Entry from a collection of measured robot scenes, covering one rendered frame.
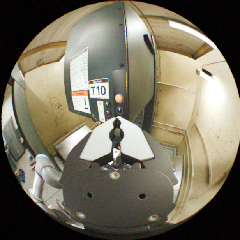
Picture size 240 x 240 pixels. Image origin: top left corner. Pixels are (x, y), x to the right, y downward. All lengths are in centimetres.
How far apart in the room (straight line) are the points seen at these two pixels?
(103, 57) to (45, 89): 124
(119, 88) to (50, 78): 134
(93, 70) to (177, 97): 116
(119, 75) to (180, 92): 112
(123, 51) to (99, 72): 11
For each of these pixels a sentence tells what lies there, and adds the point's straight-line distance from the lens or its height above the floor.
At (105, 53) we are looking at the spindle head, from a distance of 28.
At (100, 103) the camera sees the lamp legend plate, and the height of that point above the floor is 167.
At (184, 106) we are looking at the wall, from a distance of 133.
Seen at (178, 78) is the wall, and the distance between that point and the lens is 127.
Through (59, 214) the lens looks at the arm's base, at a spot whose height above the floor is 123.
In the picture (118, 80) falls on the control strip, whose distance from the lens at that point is 24.
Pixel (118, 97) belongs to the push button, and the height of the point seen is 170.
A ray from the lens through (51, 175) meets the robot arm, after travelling 40.
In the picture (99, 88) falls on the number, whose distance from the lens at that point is 29.
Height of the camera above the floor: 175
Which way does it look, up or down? 29 degrees down
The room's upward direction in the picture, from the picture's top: 1 degrees counter-clockwise
